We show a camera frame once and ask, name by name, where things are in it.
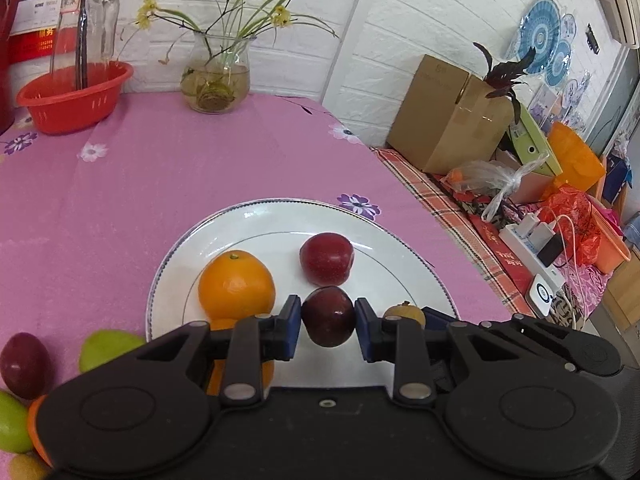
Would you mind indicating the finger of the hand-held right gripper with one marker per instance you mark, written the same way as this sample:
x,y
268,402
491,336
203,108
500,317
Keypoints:
x,y
436,318

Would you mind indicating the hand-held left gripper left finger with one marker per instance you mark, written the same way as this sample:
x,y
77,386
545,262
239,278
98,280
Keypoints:
x,y
291,329

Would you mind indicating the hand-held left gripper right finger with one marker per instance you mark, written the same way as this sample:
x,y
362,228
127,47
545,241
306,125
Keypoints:
x,y
365,331

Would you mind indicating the small yellow-brown fruit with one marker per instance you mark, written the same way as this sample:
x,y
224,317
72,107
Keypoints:
x,y
402,314
25,467

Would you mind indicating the dark purple plum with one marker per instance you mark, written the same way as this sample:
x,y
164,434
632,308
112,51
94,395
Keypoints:
x,y
328,317

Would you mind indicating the large smooth orange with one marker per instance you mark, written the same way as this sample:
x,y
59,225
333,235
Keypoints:
x,y
268,372
235,285

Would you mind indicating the red apple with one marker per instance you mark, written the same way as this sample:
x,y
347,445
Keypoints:
x,y
326,260

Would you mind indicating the white plate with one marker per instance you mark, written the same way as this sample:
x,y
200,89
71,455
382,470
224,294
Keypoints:
x,y
280,230

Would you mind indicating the green apple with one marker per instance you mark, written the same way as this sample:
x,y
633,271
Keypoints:
x,y
107,347
12,422

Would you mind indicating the dark red plum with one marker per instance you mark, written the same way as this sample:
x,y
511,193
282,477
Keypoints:
x,y
24,365

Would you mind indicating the mandarin orange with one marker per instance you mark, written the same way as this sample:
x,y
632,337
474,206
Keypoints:
x,y
36,425

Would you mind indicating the white round device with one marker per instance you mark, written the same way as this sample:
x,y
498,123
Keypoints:
x,y
542,294

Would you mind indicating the white power strip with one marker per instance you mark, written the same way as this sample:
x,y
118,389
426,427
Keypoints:
x,y
515,242

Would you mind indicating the black charger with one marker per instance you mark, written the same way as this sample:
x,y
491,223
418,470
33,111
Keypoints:
x,y
550,251

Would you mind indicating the orange plastic basket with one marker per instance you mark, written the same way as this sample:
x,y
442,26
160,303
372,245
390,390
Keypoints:
x,y
611,242

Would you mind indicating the white charger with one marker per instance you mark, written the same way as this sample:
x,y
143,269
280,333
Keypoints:
x,y
529,225
542,235

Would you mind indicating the red plastic bag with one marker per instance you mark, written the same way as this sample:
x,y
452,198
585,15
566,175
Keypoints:
x,y
575,220

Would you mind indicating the clear plastic bag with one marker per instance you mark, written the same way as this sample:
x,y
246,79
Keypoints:
x,y
485,175

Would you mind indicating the pink box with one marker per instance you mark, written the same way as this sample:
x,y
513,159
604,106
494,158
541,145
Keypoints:
x,y
530,185

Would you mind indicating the orange plastic bag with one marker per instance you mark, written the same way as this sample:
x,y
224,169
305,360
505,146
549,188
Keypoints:
x,y
575,155

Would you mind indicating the green file box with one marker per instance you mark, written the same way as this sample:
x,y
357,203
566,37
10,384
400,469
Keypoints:
x,y
535,142

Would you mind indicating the cardboard box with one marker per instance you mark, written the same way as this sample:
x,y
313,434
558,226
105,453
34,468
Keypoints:
x,y
440,115

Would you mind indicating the pink floral tablecloth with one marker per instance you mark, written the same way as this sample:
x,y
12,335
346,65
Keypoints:
x,y
150,170

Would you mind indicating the purple leaf plant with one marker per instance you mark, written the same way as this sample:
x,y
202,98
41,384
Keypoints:
x,y
502,77

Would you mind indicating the glass vase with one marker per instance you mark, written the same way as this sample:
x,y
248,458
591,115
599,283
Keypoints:
x,y
215,85

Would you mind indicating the small blue patterned plate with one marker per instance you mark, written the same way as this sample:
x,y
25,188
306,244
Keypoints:
x,y
557,63
567,27

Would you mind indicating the large blue patterned plate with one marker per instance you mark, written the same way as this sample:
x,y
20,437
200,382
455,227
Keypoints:
x,y
539,35

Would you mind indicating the yellow flowered plant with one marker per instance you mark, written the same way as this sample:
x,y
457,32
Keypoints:
x,y
280,16

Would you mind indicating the red plastic basket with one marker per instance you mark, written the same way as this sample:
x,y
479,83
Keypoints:
x,y
70,105

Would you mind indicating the white air conditioner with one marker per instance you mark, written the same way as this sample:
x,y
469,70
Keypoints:
x,y
620,0

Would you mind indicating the black stick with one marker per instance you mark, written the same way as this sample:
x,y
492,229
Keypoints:
x,y
84,35

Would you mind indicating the glass pitcher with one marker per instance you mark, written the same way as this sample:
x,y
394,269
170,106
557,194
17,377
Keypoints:
x,y
102,20

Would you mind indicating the red thermos jug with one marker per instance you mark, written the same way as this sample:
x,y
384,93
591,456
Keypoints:
x,y
5,60

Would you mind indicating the white wall conduit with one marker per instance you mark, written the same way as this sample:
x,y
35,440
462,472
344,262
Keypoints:
x,y
350,30

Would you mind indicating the wall poster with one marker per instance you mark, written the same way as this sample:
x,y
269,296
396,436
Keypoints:
x,y
35,20

